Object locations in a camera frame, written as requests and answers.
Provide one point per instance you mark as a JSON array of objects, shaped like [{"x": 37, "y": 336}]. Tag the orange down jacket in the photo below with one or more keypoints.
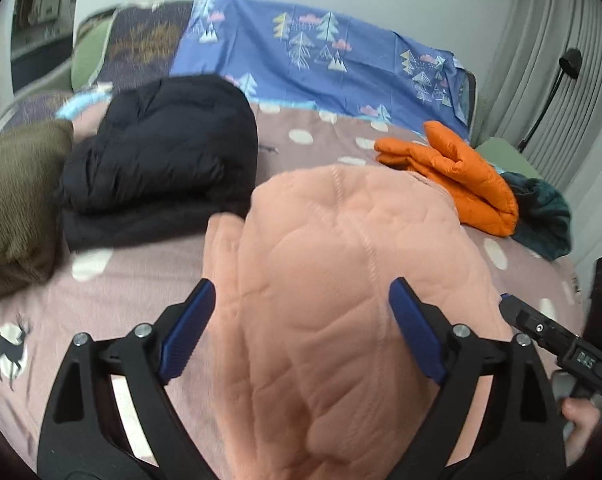
[{"x": 461, "y": 170}]

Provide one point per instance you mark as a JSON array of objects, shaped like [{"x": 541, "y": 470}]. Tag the pink quilted jacket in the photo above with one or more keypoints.
[{"x": 321, "y": 285}]

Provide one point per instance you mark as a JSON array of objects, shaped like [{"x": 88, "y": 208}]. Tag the green pillow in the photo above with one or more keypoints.
[
  {"x": 501, "y": 152},
  {"x": 88, "y": 55}
]

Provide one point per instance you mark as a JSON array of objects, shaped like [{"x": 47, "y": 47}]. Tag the black floor lamp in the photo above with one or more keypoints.
[{"x": 570, "y": 62}]

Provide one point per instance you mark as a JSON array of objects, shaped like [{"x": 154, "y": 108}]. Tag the dark green garment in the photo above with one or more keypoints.
[{"x": 546, "y": 220}]

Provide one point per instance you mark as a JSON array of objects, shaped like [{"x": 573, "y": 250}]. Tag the dark patterned pillow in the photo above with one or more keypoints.
[{"x": 141, "y": 45}]

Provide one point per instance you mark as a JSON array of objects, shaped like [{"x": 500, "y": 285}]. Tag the olive brown fleece garment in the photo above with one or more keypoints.
[{"x": 16, "y": 200}]

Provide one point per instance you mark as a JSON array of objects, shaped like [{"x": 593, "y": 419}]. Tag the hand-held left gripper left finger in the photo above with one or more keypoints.
[{"x": 188, "y": 335}]

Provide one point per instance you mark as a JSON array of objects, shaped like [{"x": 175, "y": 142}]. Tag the pink polka dot blanket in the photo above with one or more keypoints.
[{"x": 106, "y": 300}]

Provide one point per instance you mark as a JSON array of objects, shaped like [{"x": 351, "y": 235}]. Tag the blue tree-print sheet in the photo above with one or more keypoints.
[{"x": 261, "y": 45}]

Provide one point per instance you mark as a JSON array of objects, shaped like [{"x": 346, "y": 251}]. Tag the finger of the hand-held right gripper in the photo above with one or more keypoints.
[{"x": 536, "y": 327}]

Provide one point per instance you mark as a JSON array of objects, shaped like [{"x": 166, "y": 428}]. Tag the person's right hand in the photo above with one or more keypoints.
[{"x": 586, "y": 420}]

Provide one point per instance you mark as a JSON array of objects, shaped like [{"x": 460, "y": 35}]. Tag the black down jacket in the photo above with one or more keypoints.
[{"x": 161, "y": 150}]

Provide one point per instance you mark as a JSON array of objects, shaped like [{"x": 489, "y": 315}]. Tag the white pleated curtain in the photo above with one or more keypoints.
[{"x": 571, "y": 10}]

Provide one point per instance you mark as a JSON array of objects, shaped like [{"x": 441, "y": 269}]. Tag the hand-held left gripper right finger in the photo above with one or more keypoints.
[{"x": 416, "y": 335}]

